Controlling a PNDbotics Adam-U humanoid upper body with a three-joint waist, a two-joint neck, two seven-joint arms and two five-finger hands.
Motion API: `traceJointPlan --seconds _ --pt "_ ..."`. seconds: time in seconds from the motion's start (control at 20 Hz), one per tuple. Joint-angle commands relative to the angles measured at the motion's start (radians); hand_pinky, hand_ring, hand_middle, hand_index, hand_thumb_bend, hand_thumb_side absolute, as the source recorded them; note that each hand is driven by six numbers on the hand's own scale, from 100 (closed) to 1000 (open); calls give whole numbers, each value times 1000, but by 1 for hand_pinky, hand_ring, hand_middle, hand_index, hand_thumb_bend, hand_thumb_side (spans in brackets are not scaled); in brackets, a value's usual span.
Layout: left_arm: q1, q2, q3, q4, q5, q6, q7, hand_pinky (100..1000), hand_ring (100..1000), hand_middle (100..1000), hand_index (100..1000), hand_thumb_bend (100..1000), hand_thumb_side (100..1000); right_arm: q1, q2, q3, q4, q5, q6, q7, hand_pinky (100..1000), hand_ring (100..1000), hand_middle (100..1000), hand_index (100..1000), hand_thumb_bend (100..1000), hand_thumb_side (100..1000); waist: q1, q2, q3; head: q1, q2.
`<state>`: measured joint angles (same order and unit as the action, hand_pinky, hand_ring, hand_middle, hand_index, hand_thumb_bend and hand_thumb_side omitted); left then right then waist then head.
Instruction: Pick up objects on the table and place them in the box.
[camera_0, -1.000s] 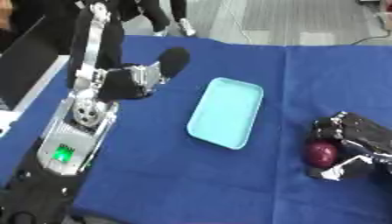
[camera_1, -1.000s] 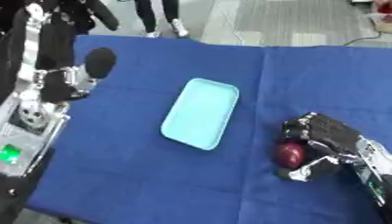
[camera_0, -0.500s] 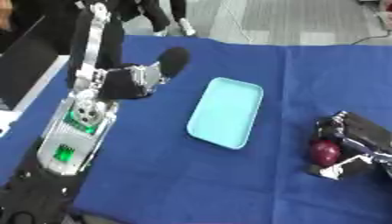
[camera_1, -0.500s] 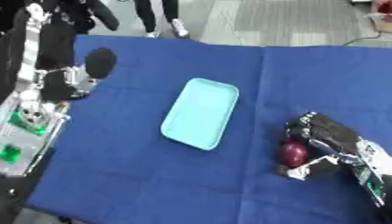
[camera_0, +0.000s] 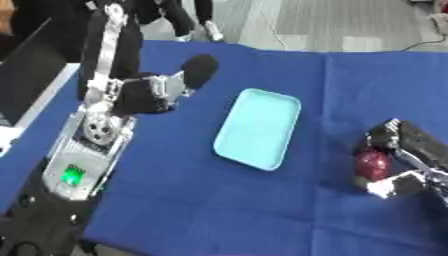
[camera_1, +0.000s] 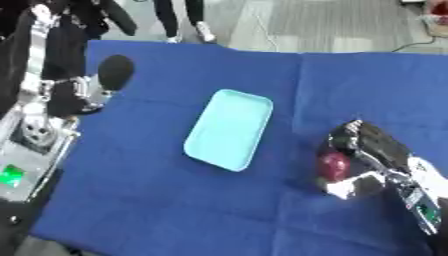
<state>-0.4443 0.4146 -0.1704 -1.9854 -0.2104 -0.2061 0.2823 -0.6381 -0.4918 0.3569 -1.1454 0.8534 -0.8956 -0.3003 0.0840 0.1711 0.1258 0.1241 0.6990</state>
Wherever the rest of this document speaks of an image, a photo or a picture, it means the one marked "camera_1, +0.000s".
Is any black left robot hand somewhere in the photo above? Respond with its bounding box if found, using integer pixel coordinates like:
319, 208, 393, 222
0, 0, 140, 118

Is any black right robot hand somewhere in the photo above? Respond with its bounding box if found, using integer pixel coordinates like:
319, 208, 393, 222
316, 119, 415, 201

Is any dark red toy fruit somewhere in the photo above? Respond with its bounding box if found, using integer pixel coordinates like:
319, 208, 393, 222
316, 151, 354, 183

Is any person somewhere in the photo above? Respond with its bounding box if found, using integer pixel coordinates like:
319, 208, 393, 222
150, 0, 219, 45

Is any red and white object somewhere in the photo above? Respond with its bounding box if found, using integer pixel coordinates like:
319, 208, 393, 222
420, 0, 448, 38

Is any light blue plastic tray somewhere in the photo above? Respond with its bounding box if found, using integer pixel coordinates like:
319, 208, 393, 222
182, 88, 275, 173

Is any black cable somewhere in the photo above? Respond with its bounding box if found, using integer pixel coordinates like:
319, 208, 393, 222
390, 33, 441, 53

